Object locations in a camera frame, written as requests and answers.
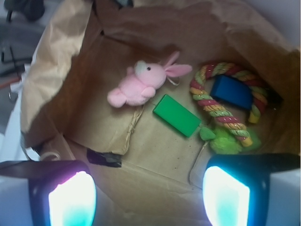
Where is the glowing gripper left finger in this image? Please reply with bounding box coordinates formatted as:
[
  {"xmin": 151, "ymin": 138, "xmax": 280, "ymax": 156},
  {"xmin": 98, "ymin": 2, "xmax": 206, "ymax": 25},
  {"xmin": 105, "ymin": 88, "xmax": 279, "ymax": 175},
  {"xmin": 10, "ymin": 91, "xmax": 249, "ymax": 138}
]
[{"xmin": 0, "ymin": 161, "xmax": 97, "ymax": 226}]

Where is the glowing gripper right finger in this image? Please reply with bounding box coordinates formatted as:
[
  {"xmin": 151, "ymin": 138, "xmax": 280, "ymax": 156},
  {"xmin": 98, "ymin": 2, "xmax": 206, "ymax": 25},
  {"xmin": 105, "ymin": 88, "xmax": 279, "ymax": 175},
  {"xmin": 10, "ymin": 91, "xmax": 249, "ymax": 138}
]
[{"xmin": 203, "ymin": 153, "xmax": 301, "ymax": 226}]

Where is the multicolored twisted rope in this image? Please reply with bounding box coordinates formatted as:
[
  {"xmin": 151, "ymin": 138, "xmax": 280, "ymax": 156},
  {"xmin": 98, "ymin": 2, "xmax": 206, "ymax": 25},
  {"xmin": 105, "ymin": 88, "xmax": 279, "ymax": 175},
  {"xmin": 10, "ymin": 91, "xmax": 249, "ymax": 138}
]
[{"xmin": 190, "ymin": 61, "xmax": 269, "ymax": 148}]

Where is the green plush toy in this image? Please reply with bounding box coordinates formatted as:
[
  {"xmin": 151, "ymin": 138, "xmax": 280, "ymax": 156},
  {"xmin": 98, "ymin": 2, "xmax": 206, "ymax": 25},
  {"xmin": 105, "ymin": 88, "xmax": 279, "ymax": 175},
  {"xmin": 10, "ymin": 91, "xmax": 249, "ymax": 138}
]
[{"xmin": 199, "ymin": 126, "xmax": 261, "ymax": 154}]

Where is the green rectangular block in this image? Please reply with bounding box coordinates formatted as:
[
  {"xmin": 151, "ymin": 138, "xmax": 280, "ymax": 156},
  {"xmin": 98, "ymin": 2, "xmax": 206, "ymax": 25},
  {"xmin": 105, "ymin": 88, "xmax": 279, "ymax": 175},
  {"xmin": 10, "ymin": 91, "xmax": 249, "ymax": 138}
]
[{"xmin": 153, "ymin": 94, "xmax": 201, "ymax": 137}]

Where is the blue rectangular block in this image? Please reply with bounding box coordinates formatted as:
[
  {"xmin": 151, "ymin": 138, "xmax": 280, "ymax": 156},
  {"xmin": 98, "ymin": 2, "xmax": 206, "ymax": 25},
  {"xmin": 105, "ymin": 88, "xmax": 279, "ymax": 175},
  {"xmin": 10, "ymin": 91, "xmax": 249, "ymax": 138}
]
[{"xmin": 210, "ymin": 75, "xmax": 253, "ymax": 110}]

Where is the brown paper bag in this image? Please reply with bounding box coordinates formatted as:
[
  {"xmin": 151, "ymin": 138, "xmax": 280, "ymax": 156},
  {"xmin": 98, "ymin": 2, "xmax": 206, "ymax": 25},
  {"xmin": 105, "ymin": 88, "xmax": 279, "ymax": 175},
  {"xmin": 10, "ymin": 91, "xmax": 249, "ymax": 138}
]
[{"xmin": 21, "ymin": 0, "xmax": 301, "ymax": 226}]

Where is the pink plush bunny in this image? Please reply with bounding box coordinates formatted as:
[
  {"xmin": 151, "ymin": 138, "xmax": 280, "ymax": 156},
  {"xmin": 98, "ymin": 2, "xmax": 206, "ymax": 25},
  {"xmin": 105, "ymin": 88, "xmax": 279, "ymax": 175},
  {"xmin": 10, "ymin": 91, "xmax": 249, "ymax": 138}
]
[{"xmin": 107, "ymin": 51, "xmax": 192, "ymax": 108}]

